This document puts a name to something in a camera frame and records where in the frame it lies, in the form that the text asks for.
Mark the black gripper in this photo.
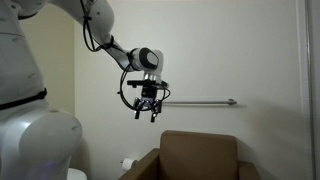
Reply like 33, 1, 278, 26
133, 86, 162, 123

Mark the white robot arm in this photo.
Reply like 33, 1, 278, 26
0, 0, 163, 180

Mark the brown leather armchair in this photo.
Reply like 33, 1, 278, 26
118, 130, 262, 180

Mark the white toilet paper roll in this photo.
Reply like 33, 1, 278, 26
122, 158, 137, 171

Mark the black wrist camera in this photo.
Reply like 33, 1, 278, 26
127, 79, 169, 88

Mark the steel wall grab bar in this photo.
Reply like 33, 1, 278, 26
163, 99, 237, 105

